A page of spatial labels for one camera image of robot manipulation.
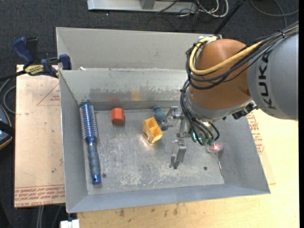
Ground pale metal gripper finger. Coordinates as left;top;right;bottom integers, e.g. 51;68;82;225
169;140;189;170
161;105;181;131

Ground grey-blue toy figure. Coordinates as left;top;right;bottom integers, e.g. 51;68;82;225
152;105;166;124

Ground yellow open box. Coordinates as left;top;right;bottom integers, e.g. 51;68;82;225
142;117;164;144

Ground pink round disc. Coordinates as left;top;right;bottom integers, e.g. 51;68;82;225
207;143;224;153

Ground grey metal bin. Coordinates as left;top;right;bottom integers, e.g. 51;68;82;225
56;27;271;214

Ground red-orange block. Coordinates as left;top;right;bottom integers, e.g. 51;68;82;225
111;107;126;125

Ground blue round hairbrush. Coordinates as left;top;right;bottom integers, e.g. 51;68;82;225
79;102;103;185

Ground brown cardboard board, red print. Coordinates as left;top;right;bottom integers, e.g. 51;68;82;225
14;64;277;209

